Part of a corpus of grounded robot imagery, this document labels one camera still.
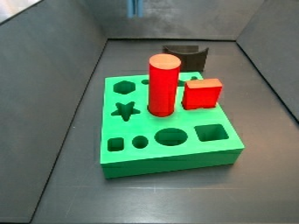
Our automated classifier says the green shape sorting board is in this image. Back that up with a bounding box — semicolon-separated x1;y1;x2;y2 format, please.
100;75;244;179

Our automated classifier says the red square block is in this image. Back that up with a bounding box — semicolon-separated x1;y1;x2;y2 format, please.
181;79;222;110

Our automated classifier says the red cylinder peg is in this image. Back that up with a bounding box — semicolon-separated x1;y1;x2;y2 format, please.
148;53;181;117

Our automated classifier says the black curved stand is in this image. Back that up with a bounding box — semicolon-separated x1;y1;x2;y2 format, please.
162;45;209;72

